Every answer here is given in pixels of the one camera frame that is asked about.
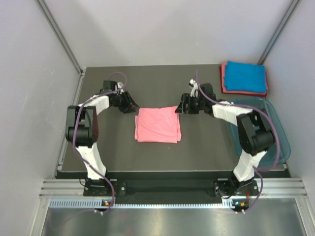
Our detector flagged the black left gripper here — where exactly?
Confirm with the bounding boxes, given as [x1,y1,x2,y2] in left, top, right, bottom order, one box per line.
[113,90,139,114]

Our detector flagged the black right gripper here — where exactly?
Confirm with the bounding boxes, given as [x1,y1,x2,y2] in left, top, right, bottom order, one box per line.
[175,93,206,115]

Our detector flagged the pink t-shirt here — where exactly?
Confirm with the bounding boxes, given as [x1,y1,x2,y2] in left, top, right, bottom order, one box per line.
[134,106,182,144]

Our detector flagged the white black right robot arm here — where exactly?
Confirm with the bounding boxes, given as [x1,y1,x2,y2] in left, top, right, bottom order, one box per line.
[175,80,276,198]

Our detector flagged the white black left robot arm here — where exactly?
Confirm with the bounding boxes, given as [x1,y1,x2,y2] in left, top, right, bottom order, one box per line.
[65,80,139,196]

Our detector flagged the folded dark red t-shirt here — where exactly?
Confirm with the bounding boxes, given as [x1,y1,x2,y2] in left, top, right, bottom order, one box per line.
[219,64,269,98]

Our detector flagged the folded blue t-shirt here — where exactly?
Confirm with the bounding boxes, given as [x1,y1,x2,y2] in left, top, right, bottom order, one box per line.
[224,61,267,93]

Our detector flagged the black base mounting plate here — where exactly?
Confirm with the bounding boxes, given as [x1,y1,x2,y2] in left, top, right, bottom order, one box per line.
[83,178,258,197]

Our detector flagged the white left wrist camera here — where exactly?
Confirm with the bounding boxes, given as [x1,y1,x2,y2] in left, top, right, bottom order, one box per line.
[117,82,124,89]

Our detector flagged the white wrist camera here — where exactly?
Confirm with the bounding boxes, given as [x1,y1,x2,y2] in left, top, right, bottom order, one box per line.
[189,79,199,98]
[117,82,124,89]

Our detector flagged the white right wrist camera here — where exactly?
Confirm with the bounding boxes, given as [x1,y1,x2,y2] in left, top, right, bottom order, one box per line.
[189,79,199,98]

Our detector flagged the grey slotted cable duct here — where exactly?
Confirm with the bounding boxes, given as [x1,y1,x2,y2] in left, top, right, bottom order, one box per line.
[49,199,245,209]

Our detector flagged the aluminium frame rail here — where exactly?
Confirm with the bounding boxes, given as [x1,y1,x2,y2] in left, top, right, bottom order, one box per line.
[39,178,307,198]

